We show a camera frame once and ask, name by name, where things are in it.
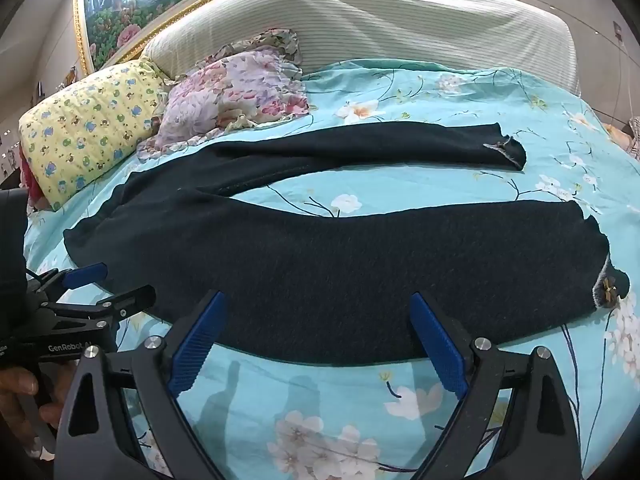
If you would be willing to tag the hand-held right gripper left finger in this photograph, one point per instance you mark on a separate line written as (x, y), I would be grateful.
(195, 346)

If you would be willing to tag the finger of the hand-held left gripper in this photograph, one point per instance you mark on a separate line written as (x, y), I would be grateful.
(120, 302)
(85, 275)

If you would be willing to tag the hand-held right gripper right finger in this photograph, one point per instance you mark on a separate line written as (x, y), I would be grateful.
(440, 346)

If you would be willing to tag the black pants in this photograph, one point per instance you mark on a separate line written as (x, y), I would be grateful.
(325, 260)

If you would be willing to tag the person's left hand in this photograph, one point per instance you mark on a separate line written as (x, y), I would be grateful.
(20, 390)

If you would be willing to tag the red cloth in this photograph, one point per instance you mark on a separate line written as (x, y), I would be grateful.
(34, 185)

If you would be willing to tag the yellow printed pillow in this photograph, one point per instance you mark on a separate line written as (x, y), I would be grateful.
(85, 125)

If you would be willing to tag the pink floral ruffled pillow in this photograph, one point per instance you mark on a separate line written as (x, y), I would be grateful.
(225, 95)

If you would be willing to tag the light blue floral bedsheet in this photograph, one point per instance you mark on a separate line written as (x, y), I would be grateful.
(450, 95)

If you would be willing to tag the gold framed landscape painting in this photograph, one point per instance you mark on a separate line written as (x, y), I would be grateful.
(150, 5)

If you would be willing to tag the striped padded headboard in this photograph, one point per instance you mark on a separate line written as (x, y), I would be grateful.
(400, 20)

